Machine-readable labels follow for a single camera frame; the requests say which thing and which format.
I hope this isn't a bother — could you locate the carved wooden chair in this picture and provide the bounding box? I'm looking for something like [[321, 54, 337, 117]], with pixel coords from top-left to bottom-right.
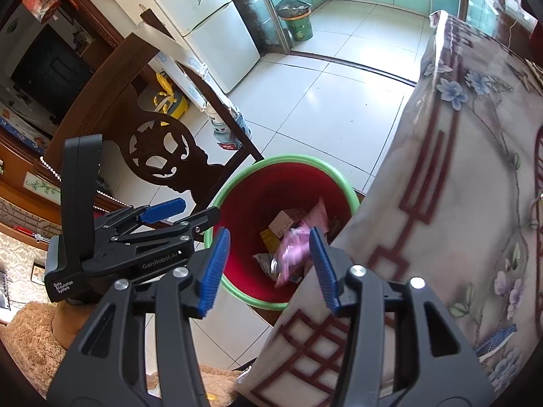
[[44, 11, 266, 221]]

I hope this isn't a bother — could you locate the long white cardboard box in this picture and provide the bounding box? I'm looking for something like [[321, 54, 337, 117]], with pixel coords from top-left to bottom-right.
[[133, 8, 213, 111]]

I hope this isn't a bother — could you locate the dark foil packet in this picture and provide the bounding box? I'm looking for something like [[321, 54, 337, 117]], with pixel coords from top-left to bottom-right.
[[252, 252, 283, 280]]

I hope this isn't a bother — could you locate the green waste bin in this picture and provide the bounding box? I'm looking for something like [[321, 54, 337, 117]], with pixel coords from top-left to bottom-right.
[[276, 0, 315, 43]]

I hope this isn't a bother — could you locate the white bead string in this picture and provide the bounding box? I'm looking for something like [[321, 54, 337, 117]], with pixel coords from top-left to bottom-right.
[[38, 157, 128, 213]]

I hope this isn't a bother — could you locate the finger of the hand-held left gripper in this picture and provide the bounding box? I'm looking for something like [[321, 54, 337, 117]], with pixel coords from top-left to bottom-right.
[[93, 198, 186, 242], [108, 206, 221, 249]]

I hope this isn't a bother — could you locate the red handled tool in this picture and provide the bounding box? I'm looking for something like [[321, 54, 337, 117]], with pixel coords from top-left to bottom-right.
[[13, 224, 52, 242]]

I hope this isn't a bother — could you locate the black television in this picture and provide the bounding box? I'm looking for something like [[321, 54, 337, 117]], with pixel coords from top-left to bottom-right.
[[11, 23, 94, 125]]

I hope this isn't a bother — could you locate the floral tablecloth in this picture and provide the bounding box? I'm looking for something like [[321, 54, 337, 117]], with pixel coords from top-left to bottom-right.
[[235, 11, 543, 407]]

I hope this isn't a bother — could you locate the white refrigerator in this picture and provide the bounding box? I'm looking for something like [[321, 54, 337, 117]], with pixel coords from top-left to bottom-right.
[[127, 0, 261, 94]]

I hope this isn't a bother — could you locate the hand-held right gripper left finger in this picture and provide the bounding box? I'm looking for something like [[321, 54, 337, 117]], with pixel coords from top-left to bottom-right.
[[46, 227, 232, 407]]

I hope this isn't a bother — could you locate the small tan cardboard box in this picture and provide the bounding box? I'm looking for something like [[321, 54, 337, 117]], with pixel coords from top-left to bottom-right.
[[268, 208, 308, 238]]

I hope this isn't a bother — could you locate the red round tin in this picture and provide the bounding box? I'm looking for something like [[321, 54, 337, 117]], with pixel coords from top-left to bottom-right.
[[21, 0, 60, 24]]

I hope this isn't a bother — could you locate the glass sliding door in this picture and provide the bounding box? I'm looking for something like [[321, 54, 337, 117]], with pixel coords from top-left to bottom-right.
[[216, 0, 295, 56]]

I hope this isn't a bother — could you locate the white blue plastic jug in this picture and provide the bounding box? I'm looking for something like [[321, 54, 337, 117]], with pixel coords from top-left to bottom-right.
[[206, 102, 251, 151]]

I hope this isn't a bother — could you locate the pink plastic bag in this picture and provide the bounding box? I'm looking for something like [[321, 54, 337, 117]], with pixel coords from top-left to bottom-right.
[[274, 227, 317, 289]]

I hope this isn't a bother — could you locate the yellow packet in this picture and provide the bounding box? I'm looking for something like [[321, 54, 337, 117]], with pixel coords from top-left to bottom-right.
[[259, 228, 281, 253]]

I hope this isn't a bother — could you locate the red bin with green rim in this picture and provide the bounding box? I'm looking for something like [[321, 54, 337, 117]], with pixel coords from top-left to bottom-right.
[[203, 155, 361, 311]]

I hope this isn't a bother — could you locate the yellow plastic container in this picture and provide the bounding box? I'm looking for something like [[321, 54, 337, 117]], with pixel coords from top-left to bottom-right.
[[153, 72, 189, 119]]

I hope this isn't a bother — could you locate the wooden cabinet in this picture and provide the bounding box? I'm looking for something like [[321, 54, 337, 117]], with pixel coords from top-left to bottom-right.
[[0, 0, 141, 255]]

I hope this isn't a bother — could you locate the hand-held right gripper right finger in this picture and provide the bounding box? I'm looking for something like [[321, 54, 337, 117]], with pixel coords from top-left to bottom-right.
[[309, 227, 497, 407]]

